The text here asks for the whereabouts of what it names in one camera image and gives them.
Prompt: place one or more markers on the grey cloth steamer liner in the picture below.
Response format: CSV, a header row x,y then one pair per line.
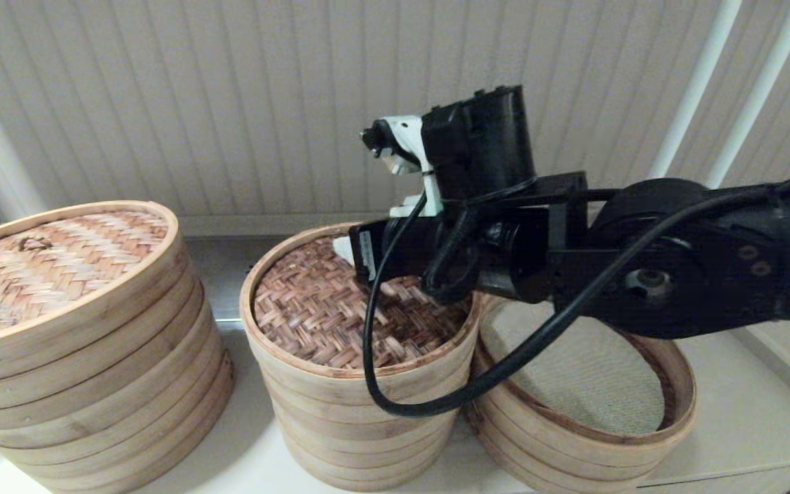
x,y
594,384

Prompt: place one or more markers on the dark woven bamboo steamer lid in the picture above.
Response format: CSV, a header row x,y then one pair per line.
x,y
299,315

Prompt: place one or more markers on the large light woven steamer lid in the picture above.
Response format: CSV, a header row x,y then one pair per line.
x,y
45,267

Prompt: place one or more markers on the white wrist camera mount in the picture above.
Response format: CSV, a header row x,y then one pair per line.
x,y
409,134

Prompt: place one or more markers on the white metal pole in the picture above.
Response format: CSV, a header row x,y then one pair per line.
x,y
758,89
697,82

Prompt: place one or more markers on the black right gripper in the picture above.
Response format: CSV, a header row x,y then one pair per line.
x,y
409,250

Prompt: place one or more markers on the large light bamboo steamer stack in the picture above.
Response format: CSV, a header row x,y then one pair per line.
x,y
114,412

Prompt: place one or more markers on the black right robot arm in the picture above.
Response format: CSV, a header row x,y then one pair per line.
x,y
710,288

